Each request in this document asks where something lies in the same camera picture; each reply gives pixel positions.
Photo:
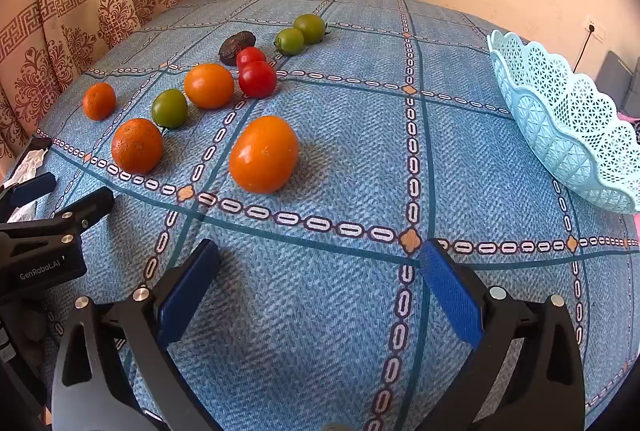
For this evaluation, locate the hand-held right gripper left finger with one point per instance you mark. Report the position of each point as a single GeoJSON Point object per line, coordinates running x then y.
{"type": "Point", "coordinates": [187, 296]}

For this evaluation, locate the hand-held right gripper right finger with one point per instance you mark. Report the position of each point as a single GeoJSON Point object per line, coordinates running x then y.
{"type": "Point", "coordinates": [452, 296]}

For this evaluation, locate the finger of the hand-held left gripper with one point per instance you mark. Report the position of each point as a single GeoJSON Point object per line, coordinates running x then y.
{"type": "Point", "coordinates": [32, 187]}
{"type": "Point", "coordinates": [85, 210]}

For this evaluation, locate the large textured mandarin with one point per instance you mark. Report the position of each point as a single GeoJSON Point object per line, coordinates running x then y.
{"type": "Point", "coordinates": [137, 146]}

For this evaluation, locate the small textured mandarin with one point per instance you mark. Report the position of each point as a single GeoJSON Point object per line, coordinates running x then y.
{"type": "Point", "coordinates": [99, 101]}

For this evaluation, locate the green tomato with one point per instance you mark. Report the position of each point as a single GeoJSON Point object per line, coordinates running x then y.
{"type": "Point", "coordinates": [289, 41]}
{"type": "Point", "coordinates": [169, 108]}
{"type": "Point", "coordinates": [310, 28]}

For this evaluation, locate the yellow-orange citrus fruit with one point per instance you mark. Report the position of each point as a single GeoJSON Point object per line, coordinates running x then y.
{"type": "Point", "coordinates": [263, 154]}

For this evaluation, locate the round orange tomato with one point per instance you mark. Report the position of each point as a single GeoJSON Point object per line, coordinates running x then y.
{"type": "Point", "coordinates": [209, 85]}

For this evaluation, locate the red tomato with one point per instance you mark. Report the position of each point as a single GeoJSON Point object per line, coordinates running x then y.
{"type": "Point", "coordinates": [250, 54]}
{"type": "Point", "coordinates": [257, 80]}

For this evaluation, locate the light blue plastic basket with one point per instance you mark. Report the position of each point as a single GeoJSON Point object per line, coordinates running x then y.
{"type": "Point", "coordinates": [565, 111]}

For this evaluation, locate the dark brown avocado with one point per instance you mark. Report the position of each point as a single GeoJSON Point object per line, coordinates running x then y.
{"type": "Point", "coordinates": [235, 47]}

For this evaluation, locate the white crumpled paper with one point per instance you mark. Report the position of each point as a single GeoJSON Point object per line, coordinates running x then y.
{"type": "Point", "coordinates": [27, 161]}

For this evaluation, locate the pile of clothes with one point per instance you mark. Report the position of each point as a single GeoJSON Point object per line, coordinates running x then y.
{"type": "Point", "coordinates": [629, 117]}

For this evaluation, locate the grey upright cushion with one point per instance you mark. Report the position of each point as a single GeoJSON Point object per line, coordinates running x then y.
{"type": "Point", "coordinates": [617, 76]}

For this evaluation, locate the white wall socket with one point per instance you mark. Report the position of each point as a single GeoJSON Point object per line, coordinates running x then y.
{"type": "Point", "coordinates": [595, 30]}

